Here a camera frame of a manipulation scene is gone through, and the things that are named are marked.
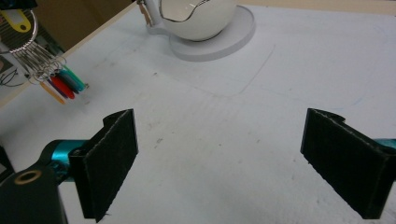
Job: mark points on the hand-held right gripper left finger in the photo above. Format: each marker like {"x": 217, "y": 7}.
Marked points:
{"x": 106, "y": 168}

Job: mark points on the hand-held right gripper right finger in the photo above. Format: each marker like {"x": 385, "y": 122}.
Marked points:
{"x": 348, "y": 168}

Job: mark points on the bunch of coloured key tags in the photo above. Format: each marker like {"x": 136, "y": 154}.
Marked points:
{"x": 59, "y": 81}

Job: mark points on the white stand with pole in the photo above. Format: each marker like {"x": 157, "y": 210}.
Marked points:
{"x": 218, "y": 46}

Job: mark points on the white egg-shaped bowl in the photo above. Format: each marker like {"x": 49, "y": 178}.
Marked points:
{"x": 199, "y": 18}

